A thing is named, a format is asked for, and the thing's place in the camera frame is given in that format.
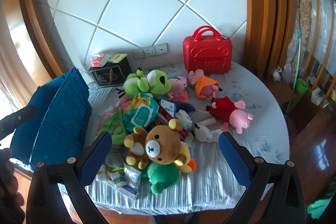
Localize small pink pig plush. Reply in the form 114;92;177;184
167;76;189;98

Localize blue plastic storage crate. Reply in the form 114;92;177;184
9;68;92;169

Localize beige curtain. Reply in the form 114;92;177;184
0;38;34;114

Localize mint tissue packet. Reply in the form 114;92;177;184
175;110;194;130

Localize grey cloth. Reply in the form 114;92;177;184
106;147;128;169

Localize brown bear plush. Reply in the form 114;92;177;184
123;119;188;170

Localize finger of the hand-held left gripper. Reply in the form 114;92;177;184
0;105;37;140

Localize person's left hand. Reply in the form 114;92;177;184
0;148;25;224

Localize red-dress pig plush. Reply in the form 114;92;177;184
205;97;254;134

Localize wooden wall frame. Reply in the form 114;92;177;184
17;0;66;77
241;0;297;77

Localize green cloth bag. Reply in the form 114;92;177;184
101;111;127;146

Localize orange-dress pig plush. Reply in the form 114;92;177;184
188;69;223;98

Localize dark green plush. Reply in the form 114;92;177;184
146;162;180;195

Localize white goose plush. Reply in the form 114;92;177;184
194;123;223;142

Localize red hard-shell small suitcase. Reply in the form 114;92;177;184
183;26;233;75

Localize green cloth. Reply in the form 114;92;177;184
307;194;336;220

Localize wooden stick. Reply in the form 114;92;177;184
196;119;216;127

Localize maroon knit scarf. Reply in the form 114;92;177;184
155;111;191;140

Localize teal wet wipes pack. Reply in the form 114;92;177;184
123;93;160;133

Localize red tissue pack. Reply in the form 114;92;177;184
90;54;110;67

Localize beige flat box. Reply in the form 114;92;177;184
107;54;128;63

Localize patterned hanging tapestry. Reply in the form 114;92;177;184
286;0;313;83

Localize pink patterned packet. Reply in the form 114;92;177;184
98;97;132;131

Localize dark blue duster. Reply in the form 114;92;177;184
178;101;210;119

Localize wooden nightstand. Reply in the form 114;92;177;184
264;77;297;106

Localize green frog plush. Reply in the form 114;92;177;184
117;69;172;99

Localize flat blue-white medicine box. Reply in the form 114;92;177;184
115;185;140;200

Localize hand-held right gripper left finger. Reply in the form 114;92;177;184
25;131;113;224

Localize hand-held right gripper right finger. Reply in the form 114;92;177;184
218;131;307;224

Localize clear plastic bag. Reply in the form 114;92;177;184
123;165;142;189

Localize yellow duck plush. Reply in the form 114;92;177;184
180;144;197;174

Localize black metal box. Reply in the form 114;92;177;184
88;56;132;88

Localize small white medicine box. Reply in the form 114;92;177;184
110;172;127;188

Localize blue and white box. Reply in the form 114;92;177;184
159;99;176;118

